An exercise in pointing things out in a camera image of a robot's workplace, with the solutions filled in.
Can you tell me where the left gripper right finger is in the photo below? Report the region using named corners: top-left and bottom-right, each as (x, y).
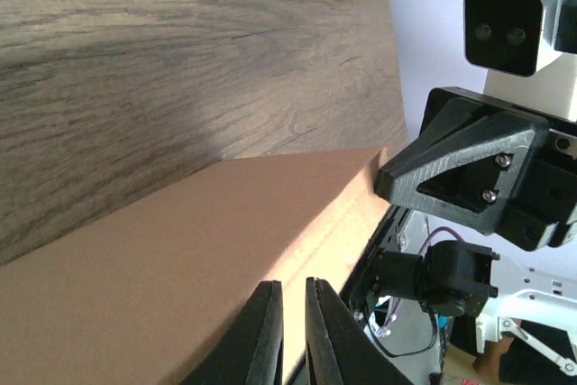
top-left (305, 277), bottom-right (410, 385)

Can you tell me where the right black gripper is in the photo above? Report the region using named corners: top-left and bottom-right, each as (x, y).
top-left (374, 87), bottom-right (576, 251)

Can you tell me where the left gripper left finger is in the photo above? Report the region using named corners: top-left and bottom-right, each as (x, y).
top-left (182, 280), bottom-right (284, 385)

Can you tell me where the cardboard box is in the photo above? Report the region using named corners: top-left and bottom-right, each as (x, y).
top-left (1, 148), bottom-right (389, 384)

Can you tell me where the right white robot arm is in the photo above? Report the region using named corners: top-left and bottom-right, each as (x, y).
top-left (343, 87), bottom-right (576, 377)

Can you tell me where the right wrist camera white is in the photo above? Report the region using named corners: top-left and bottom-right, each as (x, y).
top-left (463, 0), bottom-right (576, 122)

